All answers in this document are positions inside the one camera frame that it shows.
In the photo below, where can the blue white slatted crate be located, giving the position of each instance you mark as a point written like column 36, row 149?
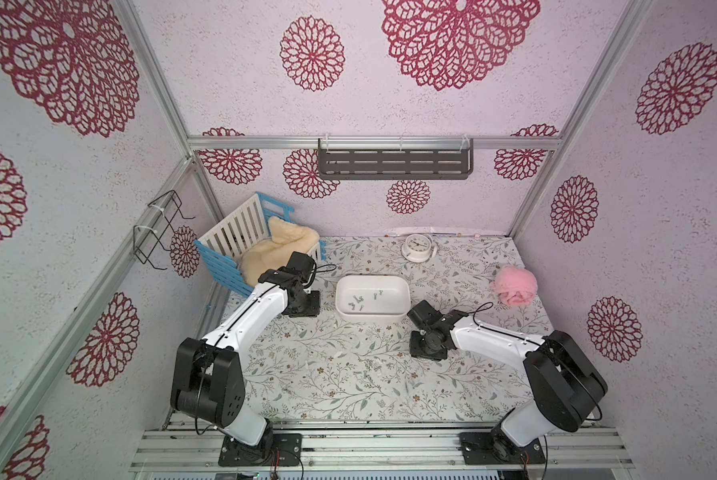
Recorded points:
column 222, row 246

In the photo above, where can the aluminium front rail frame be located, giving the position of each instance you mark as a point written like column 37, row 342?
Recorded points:
column 411, row 430

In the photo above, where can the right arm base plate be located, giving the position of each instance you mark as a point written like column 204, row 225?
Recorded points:
column 487, row 448

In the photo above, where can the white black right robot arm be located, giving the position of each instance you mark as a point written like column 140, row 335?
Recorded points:
column 566, row 388

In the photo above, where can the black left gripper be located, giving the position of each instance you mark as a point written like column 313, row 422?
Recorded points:
column 312, row 309

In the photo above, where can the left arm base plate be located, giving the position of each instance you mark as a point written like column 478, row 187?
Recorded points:
column 277, row 449

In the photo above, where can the white storage box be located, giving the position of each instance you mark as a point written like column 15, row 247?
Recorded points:
column 390, row 308

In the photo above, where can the grey wall shelf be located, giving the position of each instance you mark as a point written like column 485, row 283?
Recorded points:
column 395, row 164

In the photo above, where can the black wire wall rack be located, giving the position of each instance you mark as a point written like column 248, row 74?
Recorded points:
column 147, row 238

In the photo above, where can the cream plush cloth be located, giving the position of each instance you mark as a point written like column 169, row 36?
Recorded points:
column 275, row 251

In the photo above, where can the white alarm clock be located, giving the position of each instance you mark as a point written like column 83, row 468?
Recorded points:
column 419, row 248

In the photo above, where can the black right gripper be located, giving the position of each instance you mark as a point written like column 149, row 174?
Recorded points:
column 428, row 345

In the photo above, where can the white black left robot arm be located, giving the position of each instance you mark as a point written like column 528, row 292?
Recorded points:
column 208, row 382

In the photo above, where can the pink plush toy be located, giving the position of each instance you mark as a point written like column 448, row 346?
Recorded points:
column 515, row 287

